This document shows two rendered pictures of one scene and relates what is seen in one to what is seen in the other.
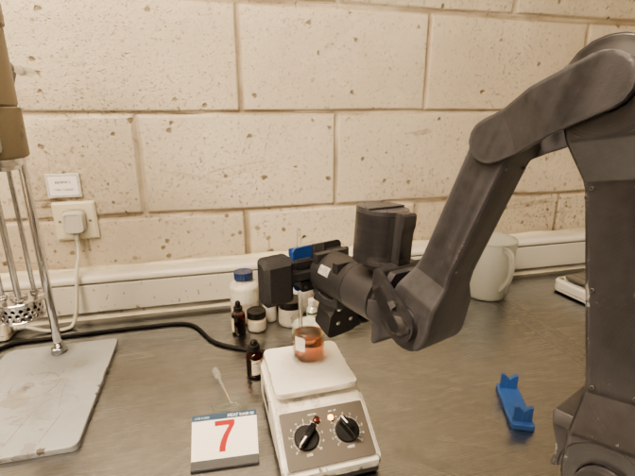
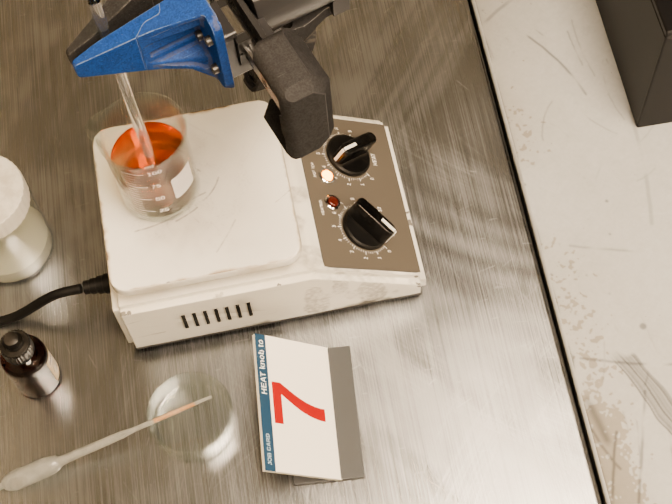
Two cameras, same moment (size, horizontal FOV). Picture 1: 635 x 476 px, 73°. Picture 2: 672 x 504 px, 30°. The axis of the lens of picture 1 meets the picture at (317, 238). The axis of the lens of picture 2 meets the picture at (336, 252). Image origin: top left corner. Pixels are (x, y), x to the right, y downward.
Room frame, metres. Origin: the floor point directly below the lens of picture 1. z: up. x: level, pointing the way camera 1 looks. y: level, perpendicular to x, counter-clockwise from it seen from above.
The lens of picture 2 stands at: (0.41, 0.39, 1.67)
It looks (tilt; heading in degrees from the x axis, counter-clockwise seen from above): 63 degrees down; 279
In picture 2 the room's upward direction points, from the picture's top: 6 degrees counter-clockwise
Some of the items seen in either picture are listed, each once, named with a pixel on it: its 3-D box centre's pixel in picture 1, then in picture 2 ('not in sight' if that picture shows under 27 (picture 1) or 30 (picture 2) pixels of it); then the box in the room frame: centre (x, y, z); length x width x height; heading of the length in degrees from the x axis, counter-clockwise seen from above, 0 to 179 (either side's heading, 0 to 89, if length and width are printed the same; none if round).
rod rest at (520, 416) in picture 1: (515, 399); not in sight; (0.57, -0.31, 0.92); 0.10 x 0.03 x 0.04; 171
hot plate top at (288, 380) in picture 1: (307, 366); (195, 195); (0.56, 0.01, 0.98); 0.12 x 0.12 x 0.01; 15
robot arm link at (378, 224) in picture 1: (395, 266); not in sight; (0.42, -0.08, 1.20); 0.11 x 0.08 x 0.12; 38
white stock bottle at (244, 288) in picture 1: (244, 295); not in sight; (0.88, 0.16, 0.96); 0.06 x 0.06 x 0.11
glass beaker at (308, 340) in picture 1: (308, 334); (146, 159); (0.59, 0.01, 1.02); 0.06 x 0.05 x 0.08; 178
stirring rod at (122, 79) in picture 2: (300, 294); (133, 111); (0.58, 0.03, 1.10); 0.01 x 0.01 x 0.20
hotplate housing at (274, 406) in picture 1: (312, 401); (242, 219); (0.54, 0.01, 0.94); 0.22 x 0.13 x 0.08; 15
